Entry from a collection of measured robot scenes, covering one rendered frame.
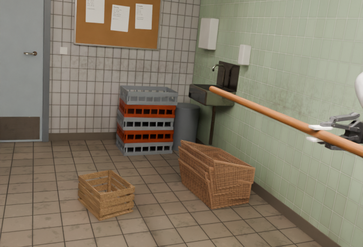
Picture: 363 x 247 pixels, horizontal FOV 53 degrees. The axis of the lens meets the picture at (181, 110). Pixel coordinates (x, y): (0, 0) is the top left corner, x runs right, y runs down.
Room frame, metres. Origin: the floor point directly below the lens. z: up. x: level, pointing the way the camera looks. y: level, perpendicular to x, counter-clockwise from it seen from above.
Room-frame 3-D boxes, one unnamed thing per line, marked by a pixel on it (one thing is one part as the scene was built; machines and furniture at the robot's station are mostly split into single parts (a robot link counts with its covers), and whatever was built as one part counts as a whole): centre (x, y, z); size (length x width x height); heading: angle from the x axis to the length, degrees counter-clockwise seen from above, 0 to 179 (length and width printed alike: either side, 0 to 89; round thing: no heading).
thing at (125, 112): (4.23, 0.42, 0.53); 0.60 x 0.40 x 0.15; 109
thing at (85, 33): (4.49, 0.85, 1.55); 1.04 x 0.02 x 0.74; 113
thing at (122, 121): (4.23, 0.43, 0.38); 0.60 x 0.40 x 0.15; 111
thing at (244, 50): (3.68, -0.57, 1.28); 0.09 x 0.09 x 0.20; 23
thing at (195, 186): (3.16, -0.35, 0.14); 0.56 x 0.49 x 0.28; 29
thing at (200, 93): (3.96, -0.31, 0.69); 0.46 x 0.36 x 0.94; 23
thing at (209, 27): (4.47, -0.23, 1.45); 0.28 x 0.11 x 0.36; 23
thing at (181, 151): (3.15, -0.34, 0.26); 0.56 x 0.49 x 0.28; 29
